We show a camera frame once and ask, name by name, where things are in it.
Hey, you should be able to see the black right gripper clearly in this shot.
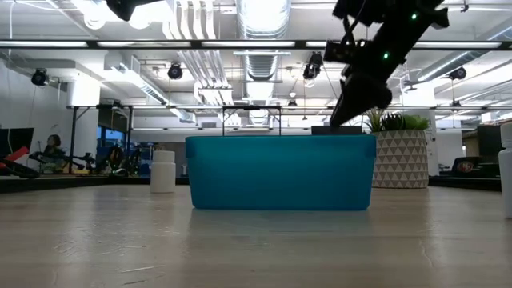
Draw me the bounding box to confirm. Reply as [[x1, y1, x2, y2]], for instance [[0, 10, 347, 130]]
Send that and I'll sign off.
[[310, 72, 394, 136]]

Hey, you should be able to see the white pill bottle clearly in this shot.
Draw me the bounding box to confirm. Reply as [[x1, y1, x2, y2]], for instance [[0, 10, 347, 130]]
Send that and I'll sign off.
[[498, 122, 512, 220], [150, 150, 177, 194]]

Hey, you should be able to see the teal plastic basket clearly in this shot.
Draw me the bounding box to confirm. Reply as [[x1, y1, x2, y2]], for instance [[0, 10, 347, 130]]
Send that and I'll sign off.
[[184, 134, 378, 212]]

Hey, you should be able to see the black ceiling spotlight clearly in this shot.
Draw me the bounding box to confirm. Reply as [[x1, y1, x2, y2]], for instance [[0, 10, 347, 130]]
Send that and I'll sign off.
[[30, 67, 50, 87], [166, 62, 184, 81], [302, 51, 324, 81], [447, 66, 468, 82]]

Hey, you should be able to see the succulent in patterned white pot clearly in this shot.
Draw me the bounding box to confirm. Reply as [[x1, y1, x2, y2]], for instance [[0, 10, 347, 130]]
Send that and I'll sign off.
[[364, 107, 431, 190]]

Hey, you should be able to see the black bag with logo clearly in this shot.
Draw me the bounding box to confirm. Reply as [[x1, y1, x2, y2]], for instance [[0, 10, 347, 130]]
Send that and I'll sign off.
[[439, 155, 501, 178]]

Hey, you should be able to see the dark cabinet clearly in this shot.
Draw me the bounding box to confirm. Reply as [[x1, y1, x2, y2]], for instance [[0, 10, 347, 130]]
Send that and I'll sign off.
[[478, 124, 503, 159]]

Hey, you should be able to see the black overhead beam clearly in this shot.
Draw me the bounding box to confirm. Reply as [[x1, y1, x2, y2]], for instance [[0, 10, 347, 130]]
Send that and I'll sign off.
[[0, 38, 512, 50]]

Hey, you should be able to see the person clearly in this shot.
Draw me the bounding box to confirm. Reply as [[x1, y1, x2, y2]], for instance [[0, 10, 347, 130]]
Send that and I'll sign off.
[[39, 134, 67, 174]]

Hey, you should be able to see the black monitor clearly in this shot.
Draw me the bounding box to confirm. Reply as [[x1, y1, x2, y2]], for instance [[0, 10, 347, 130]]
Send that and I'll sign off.
[[0, 127, 35, 161]]

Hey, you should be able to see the red padded bar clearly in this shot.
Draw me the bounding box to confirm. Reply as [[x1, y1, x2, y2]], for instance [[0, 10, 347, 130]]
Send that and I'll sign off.
[[0, 146, 30, 166]]

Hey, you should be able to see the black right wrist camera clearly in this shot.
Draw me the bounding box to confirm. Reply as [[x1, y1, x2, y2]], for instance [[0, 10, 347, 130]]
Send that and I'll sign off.
[[322, 38, 358, 64]]

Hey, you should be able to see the small black metal frame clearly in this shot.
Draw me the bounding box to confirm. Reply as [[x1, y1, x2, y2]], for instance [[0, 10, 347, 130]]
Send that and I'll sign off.
[[222, 105, 282, 137]]

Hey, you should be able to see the silver round air duct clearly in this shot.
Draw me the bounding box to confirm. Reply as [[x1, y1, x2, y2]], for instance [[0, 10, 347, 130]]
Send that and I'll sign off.
[[235, 0, 292, 81]]

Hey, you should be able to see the black background rig frame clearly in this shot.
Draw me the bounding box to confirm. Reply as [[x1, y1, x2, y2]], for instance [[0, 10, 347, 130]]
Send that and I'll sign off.
[[66, 102, 512, 177]]

